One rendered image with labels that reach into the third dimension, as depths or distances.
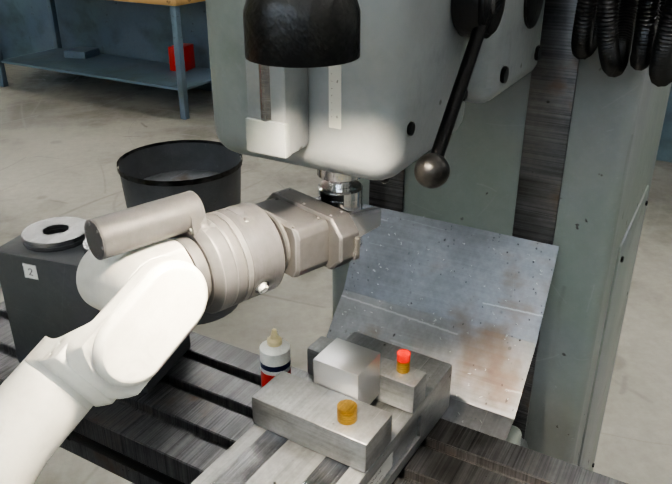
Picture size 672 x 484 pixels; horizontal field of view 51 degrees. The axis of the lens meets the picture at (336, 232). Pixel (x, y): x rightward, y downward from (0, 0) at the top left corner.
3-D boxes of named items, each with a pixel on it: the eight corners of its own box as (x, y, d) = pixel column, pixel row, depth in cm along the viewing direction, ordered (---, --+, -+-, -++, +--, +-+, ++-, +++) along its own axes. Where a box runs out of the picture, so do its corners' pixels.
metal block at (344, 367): (357, 418, 81) (358, 375, 78) (313, 401, 84) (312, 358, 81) (379, 394, 85) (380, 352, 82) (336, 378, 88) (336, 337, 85)
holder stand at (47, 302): (148, 395, 97) (130, 266, 89) (17, 364, 104) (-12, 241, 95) (191, 347, 108) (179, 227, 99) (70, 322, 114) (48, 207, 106)
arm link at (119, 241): (258, 313, 63) (143, 363, 56) (194, 290, 71) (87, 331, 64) (237, 190, 60) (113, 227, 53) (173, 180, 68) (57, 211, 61)
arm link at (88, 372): (225, 295, 59) (115, 430, 54) (171, 276, 66) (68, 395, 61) (178, 243, 56) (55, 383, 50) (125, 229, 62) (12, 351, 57)
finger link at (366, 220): (375, 228, 76) (332, 245, 72) (376, 201, 74) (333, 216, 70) (386, 233, 75) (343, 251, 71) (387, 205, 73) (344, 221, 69)
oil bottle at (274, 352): (281, 410, 95) (278, 340, 90) (256, 400, 96) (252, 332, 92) (297, 393, 98) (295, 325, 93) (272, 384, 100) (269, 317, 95)
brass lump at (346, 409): (350, 428, 75) (350, 414, 74) (332, 421, 76) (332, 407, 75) (360, 416, 77) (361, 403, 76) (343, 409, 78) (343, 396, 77)
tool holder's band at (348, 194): (367, 187, 75) (367, 178, 75) (357, 204, 71) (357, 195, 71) (324, 183, 76) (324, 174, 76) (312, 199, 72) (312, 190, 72)
